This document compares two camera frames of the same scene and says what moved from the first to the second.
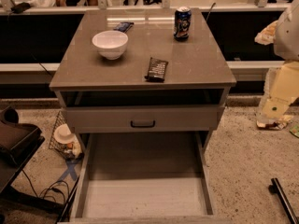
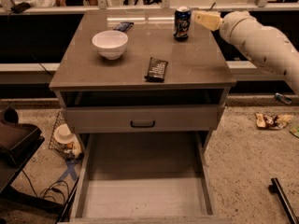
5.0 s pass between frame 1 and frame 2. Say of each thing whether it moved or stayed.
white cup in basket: stayed
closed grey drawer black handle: stayed
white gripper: moved
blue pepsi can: stayed
